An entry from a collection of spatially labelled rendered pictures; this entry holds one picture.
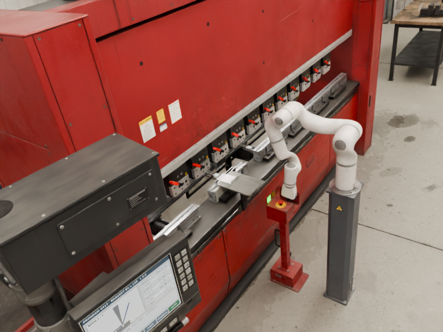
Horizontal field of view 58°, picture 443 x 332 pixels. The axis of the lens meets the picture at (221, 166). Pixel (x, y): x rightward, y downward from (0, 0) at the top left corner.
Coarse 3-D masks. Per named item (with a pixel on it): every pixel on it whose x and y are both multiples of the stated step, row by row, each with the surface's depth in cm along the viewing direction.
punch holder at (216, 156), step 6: (216, 138) 252; (222, 138) 257; (210, 144) 250; (216, 144) 253; (222, 144) 259; (210, 150) 253; (228, 150) 265; (210, 156) 257; (216, 156) 256; (222, 156) 262; (216, 162) 258
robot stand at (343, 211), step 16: (336, 208) 253; (352, 208) 248; (336, 224) 259; (352, 224) 255; (336, 240) 267; (352, 240) 265; (336, 256) 274; (352, 256) 276; (336, 272) 283; (352, 272) 288; (336, 288) 291; (352, 288) 300
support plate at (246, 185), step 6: (228, 174) 277; (234, 174) 276; (240, 174) 275; (240, 180) 269; (246, 180) 268; (252, 180) 267; (258, 180) 266; (222, 186) 266; (228, 186) 265; (234, 186) 264; (240, 186) 263; (246, 186) 263; (252, 186) 262; (258, 186) 262; (240, 192) 258; (246, 192) 257; (252, 192) 257
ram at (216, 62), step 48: (240, 0) 237; (288, 0) 280; (336, 0) 344; (144, 48) 188; (192, 48) 214; (240, 48) 249; (288, 48) 297; (144, 96) 195; (192, 96) 224; (240, 96) 262; (144, 144) 203; (192, 144) 234
